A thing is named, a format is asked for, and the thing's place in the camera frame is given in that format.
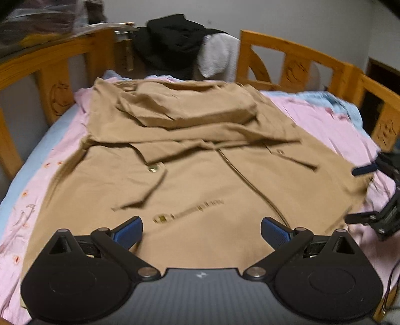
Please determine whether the tan hooded zip jacket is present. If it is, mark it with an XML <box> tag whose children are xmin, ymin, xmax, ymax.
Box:
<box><xmin>19</xmin><ymin>77</ymin><xmax>374</xmax><ymax>308</ymax></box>

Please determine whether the clear plastic bag of clothes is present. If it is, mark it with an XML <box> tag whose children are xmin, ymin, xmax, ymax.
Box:
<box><xmin>1</xmin><ymin>1</ymin><xmax>107</xmax><ymax>57</ymax></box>

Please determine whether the light blue blanket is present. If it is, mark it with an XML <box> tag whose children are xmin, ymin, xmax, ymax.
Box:
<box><xmin>1</xmin><ymin>88</ymin><xmax>374</xmax><ymax>243</ymax></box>

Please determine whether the white grey hanging cloth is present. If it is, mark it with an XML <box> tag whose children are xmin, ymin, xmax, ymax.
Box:
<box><xmin>194</xmin><ymin>33</ymin><xmax>240</xmax><ymax>83</ymax></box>

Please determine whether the black garment on headboard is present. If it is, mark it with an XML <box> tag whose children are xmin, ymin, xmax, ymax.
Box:
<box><xmin>132</xmin><ymin>13</ymin><xmax>220</xmax><ymax>81</ymax></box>

